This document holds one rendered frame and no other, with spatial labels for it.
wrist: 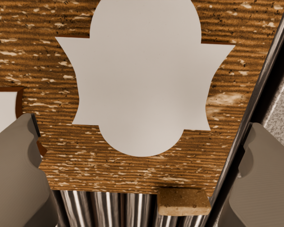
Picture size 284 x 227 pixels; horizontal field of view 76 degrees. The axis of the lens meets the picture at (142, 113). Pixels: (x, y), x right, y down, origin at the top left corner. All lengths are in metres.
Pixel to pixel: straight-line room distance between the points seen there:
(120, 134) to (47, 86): 0.08
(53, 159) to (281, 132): 0.25
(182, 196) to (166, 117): 0.11
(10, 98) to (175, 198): 0.19
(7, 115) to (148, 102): 0.12
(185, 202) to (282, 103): 0.15
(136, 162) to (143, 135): 0.05
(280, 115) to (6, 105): 0.26
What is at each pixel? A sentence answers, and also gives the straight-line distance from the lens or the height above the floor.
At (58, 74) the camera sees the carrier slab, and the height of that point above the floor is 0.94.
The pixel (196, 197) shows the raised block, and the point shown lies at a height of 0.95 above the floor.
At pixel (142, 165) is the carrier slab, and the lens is 0.21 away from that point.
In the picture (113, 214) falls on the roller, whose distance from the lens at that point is 0.34.
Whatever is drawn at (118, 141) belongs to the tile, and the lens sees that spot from 0.18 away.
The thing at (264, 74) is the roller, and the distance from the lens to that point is 0.20.
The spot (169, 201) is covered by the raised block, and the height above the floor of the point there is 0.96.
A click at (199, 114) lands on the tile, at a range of 0.16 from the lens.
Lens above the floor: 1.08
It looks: 59 degrees down
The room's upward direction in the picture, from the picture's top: 178 degrees counter-clockwise
